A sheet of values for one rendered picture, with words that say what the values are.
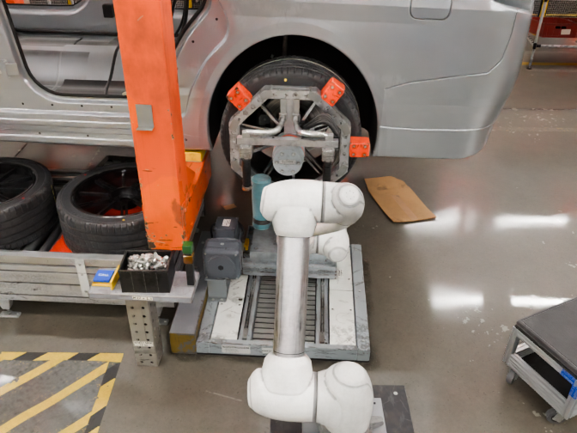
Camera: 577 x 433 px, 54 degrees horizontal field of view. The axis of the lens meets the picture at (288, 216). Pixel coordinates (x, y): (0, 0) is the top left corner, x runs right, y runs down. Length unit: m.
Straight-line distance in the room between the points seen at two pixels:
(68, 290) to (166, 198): 0.81
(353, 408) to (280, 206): 0.65
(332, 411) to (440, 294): 1.48
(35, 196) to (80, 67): 0.94
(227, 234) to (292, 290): 1.09
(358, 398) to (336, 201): 0.60
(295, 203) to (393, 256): 1.72
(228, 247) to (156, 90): 0.88
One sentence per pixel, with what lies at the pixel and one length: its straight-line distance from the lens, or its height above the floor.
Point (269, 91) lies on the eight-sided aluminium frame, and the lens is 2.50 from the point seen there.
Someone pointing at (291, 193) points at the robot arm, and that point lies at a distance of 1.74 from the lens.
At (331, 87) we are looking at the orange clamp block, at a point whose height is 1.14.
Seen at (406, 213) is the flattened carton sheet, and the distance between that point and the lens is 3.78.
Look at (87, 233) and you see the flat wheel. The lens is 2.87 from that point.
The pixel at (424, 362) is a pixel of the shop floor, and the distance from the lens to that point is 2.80.
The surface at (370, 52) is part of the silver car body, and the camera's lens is 2.61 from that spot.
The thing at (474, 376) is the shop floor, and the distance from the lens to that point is 2.80.
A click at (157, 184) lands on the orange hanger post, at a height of 0.85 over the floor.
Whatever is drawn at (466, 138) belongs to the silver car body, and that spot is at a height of 0.85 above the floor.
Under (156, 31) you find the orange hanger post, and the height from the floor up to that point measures 1.45.
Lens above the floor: 1.99
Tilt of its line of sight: 33 degrees down
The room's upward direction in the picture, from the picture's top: 1 degrees clockwise
